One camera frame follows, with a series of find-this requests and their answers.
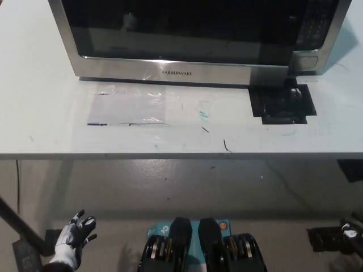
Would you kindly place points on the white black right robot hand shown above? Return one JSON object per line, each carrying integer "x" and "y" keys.
{"x": 349, "y": 232}

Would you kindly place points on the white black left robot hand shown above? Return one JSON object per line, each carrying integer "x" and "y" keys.
{"x": 68, "y": 238}

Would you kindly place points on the black ribbed robot body block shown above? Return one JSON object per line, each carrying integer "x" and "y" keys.
{"x": 241, "y": 260}
{"x": 158, "y": 262}

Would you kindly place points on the stainless steel Farberware microwave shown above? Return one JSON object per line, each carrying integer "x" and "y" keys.
{"x": 317, "y": 42}

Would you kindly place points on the black floor mat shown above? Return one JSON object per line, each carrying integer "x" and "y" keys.
{"x": 323, "y": 239}

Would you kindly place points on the black diagonal stand bar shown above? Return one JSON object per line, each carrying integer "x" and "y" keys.
{"x": 20, "y": 224}

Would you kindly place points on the black tape patch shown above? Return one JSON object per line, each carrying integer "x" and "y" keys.
{"x": 272, "y": 110}

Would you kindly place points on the clear plastic sheet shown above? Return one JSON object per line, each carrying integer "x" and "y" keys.
{"x": 127, "y": 105}

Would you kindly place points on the small white knob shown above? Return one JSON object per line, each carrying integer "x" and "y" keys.
{"x": 295, "y": 93}

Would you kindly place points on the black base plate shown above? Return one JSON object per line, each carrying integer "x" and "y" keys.
{"x": 27, "y": 256}

